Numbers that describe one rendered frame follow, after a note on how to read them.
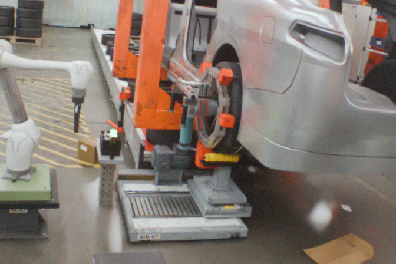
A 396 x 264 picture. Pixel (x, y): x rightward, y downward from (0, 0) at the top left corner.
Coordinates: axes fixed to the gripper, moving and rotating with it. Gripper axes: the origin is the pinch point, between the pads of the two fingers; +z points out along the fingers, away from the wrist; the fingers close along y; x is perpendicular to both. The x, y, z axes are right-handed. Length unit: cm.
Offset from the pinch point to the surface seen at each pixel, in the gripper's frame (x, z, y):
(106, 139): 18.0, 18.6, -28.4
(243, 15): 98, -78, -22
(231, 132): 99, -4, -5
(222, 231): 103, 65, 7
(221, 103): 90, -22, -10
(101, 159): 16.3, 29.2, -16.9
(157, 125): 57, 22, -73
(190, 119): 77, 3, -41
